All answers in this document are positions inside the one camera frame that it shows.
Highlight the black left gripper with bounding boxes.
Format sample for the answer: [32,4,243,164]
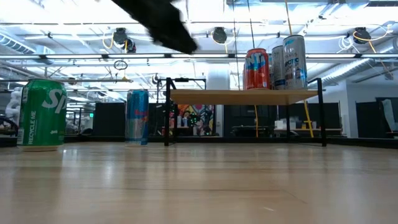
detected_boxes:
[111,0,199,55]

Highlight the blue silver Red Bull can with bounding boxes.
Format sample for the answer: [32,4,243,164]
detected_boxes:
[125,89,150,147]

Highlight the white Celsius can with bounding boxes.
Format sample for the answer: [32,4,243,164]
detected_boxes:
[282,34,308,90]
[271,45,285,90]

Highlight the wooden shelf black legs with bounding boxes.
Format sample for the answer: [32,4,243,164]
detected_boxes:
[164,77,328,147]

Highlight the colourful mural panel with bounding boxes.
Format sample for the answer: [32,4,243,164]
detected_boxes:
[169,104,216,137]

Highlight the long ceiling light strip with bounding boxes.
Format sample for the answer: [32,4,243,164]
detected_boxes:
[0,52,398,60]

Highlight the green Sprite can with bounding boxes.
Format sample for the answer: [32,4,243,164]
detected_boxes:
[17,78,68,152]

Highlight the black ceiling cable reel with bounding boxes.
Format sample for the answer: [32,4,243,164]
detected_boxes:
[212,26,229,44]
[112,27,129,45]
[353,27,371,45]

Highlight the black partition wall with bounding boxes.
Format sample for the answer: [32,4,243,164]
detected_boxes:
[356,101,398,138]
[223,104,341,138]
[93,101,165,138]

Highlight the black aluminium table frame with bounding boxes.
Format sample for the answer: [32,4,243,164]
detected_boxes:
[0,134,398,149]

